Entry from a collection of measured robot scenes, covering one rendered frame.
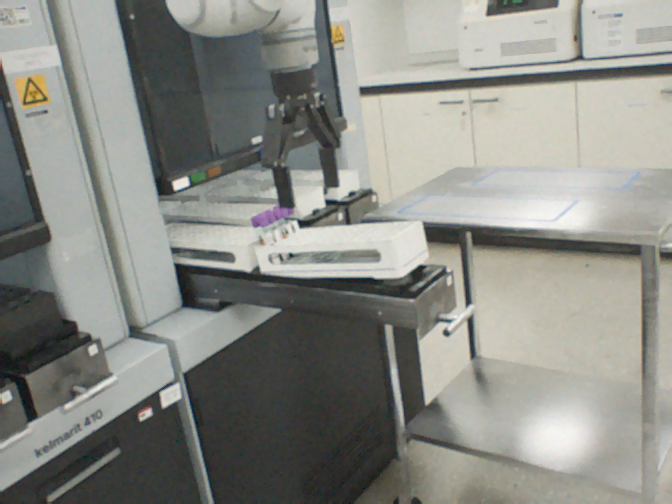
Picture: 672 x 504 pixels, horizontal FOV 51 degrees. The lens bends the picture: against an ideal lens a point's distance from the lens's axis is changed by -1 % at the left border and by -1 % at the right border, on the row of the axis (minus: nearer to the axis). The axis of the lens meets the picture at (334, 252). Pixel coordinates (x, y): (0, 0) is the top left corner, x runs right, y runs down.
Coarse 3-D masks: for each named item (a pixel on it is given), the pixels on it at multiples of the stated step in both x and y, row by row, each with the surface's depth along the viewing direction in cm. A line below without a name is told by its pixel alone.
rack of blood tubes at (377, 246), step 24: (288, 240) 126; (312, 240) 121; (336, 240) 117; (360, 240) 114; (384, 240) 110; (408, 240) 113; (264, 264) 127; (288, 264) 124; (312, 264) 121; (336, 264) 117; (360, 264) 114; (384, 264) 112; (408, 264) 113
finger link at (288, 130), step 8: (296, 112) 114; (296, 120) 114; (288, 128) 114; (296, 128) 114; (288, 136) 113; (280, 144) 114; (288, 144) 113; (280, 152) 113; (288, 152) 114; (280, 160) 112; (280, 168) 113
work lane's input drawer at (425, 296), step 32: (192, 288) 138; (224, 288) 132; (256, 288) 127; (288, 288) 123; (320, 288) 119; (352, 288) 116; (384, 288) 112; (416, 288) 110; (448, 288) 118; (384, 320) 113; (416, 320) 110; (448, 320) 114
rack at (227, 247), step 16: (176, 224) 151; (192, 224) 149; (176, 240) 139; (192, 240) 138; (208, 240) 136; (224, 240) 134; (240, 240) 133; (256, 240) 131; (176, 256) 142; (192, 256) 145; (208, 256) 145; (224, 256) 143; (240, 256) 130; (256, 256) 131
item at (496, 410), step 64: (448, 192) 161; (512, 192) 154; (576, 192) 147; (640, 192) 140; (448, 384) 186; (512, 384) 182; (576, 384) 177; (448, 448) 162; (512, 448) 156; (576, 448) 153; (640, 448) 150
